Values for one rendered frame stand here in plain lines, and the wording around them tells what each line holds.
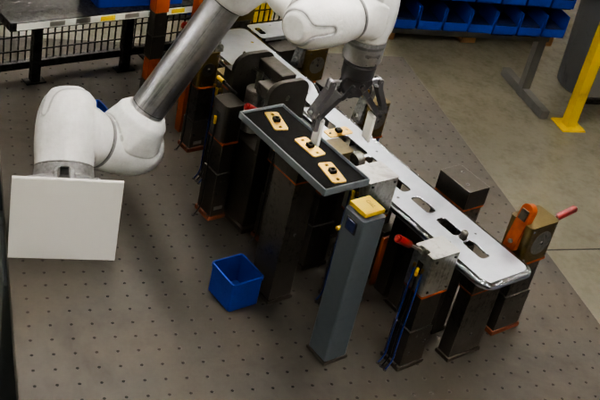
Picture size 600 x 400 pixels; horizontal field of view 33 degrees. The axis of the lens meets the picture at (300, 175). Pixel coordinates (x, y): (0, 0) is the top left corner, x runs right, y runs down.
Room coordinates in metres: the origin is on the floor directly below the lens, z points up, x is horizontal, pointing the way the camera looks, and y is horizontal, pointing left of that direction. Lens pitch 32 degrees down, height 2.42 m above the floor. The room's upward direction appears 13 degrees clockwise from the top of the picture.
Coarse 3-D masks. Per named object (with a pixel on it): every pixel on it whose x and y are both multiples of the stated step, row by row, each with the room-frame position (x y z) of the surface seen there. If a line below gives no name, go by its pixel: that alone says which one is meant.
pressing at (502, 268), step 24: (240, 48) 2.95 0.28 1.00; (264, 48) 2.99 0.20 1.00; (312, 96) 2.74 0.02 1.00; (336, 120) 2.63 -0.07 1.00; (360, 144) 2.52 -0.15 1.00; (408, 168) 2.46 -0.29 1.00; (408, 192) 2.33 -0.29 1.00; (432, 192) 2.36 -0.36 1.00; (408, 216) 2.21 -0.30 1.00; (432, 216) 2.24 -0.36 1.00; (456, 216) 2.27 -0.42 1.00; (456, 240) 2.16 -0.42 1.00; (480, 240) 2.18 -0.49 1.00; (456, 264) 2.06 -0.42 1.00; (480, 264) 2.08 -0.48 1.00; (504, 264) 2.10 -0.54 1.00
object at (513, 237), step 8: (528, 208) 2.22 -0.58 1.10; (536, 208) 2.23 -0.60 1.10; (520, 216) 2.22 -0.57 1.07; (528, 216) 2.21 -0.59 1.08; (512, 224) 2.23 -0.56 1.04; (520, 224) 2.22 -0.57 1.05; (528, 224) 2.21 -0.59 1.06; (512, 232) 2.22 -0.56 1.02; (520, 232) 2.20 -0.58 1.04; (504, 240) 2.22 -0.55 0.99; (512, 240) 2.21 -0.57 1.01; (520, 240) 2.20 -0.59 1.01; (512, 248) 2.20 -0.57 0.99
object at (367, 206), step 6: (360, 198) 1.99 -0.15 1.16; (366, 198) 2.00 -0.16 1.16; (372, 198) 2.00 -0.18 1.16; (354, 204) 1.96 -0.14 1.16; (360, 204) 1.97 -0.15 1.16; (366, 204) 1.97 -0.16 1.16; (372, 204) 1.98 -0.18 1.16; (378, 204) 1.98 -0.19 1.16; (360, 210) 1.95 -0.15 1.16; (366, 210) 1.95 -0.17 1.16; (372, 210) 1.96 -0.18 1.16; (378, 210) 1.96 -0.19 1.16; (384, 210) 1.97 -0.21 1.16; (366, 216) 1.94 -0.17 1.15
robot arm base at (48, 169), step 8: (40, 168) 2.16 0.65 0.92; (48, 168) 2.15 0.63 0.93; (56, 168) 2.15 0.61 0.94; (64, 168) 2.15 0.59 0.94; (72, 168) 2.16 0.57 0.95; (80, 168) 2.18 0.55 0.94; (88, 168) 2.20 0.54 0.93; (32, 176) 2.11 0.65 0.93; (40, 176) 2.12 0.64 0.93; (48, 176) 2.12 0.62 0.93; (56, 176) 2.13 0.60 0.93; (64, 176) 2.11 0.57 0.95; (72, 176) 2.14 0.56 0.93; (80, 176) 2.15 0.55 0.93; (88, 176) 2.18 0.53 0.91
